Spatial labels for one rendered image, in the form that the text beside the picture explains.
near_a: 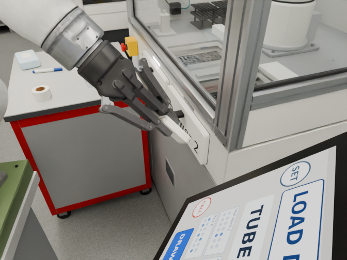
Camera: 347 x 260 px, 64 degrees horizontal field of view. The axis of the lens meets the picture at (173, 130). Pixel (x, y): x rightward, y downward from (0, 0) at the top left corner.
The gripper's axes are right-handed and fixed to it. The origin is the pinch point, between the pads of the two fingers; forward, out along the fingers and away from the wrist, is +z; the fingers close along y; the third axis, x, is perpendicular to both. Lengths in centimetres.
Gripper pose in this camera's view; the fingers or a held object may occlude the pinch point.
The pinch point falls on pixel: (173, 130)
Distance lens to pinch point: 54.1
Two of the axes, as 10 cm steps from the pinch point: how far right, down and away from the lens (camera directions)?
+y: 5.1, -7.8, 3.6
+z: 6.9, 6.3, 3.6
